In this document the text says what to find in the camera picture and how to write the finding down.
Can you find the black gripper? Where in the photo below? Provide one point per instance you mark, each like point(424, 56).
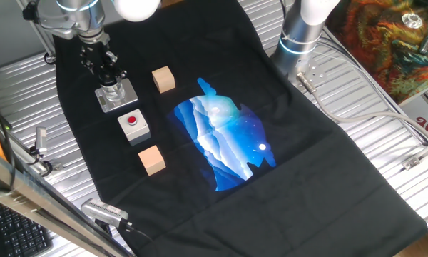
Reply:
point(101, 59)

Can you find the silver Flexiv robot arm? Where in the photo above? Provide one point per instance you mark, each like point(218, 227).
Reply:
point(299, 32)

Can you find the clear glass jar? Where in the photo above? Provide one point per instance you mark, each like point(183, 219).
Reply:
point(115, 94)

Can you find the silver digital scale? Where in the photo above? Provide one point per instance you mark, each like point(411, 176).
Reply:
point(128, 96)

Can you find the light wooden cube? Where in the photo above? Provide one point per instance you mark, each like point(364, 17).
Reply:
point(151, 160)
point(163, 79)

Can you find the thin metal rod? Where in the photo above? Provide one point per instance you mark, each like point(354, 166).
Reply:
point(44, 41)

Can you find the white box with red button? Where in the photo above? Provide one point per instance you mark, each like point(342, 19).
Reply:
point(133, 130)

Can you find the black computer keyboard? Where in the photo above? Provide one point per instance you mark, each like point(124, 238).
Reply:
point(21, 235)

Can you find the black cloth with blue print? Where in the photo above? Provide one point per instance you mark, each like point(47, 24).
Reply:
point(306, 196)

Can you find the colourful orange painted cloth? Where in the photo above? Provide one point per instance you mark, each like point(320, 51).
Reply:
point(378, 53)

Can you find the silver round metal disc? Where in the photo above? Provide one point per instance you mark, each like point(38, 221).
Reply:
point(412, 20)

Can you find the dark metal cylinder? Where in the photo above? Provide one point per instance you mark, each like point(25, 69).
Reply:
point(427, 44)

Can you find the white box with red print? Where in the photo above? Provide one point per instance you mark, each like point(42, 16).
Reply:
point(424, 118)

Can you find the small silver bracket device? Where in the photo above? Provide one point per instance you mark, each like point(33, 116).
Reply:
point(41, 139)

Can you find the silver depth camera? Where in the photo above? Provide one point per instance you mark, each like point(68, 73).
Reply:
point(103, 211)

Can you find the aluminium frame beam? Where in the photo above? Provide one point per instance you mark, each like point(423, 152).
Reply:
point(28, 200)

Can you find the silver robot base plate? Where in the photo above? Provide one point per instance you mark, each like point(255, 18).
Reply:
point(315, 73)

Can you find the metal angle bracket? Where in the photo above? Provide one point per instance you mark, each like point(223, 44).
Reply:
point(412, 162)

